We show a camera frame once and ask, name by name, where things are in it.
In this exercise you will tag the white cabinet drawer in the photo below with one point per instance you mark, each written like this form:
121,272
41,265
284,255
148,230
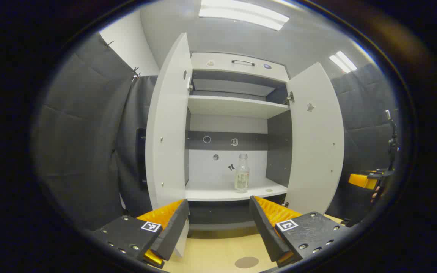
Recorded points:
218,66

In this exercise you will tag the white cabinet door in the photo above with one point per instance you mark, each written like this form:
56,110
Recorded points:
317,151
169,132

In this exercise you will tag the clear plastic bottle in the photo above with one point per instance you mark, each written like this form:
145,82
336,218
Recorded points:
242,178

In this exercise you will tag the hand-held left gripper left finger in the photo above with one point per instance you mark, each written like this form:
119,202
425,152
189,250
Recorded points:
173,231

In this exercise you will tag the white and grey cabinet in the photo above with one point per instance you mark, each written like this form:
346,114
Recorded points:
226,125

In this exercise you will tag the metal door hinge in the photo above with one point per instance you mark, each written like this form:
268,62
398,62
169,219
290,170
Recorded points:
190,88
289,98

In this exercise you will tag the black backdrop cloth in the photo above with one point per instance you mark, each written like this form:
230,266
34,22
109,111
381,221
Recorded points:
82,132
362,132

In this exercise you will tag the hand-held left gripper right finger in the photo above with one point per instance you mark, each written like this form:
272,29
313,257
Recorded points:
268,231

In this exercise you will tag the thin black stand pole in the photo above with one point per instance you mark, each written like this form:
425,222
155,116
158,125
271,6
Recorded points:
393,144

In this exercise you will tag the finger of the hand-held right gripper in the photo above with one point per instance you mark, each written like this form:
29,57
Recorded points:
362,180

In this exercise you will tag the small ceiling light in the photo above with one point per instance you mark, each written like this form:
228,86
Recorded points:
343,61

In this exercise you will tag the round brown coaster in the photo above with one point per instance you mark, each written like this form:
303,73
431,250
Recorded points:
246,262

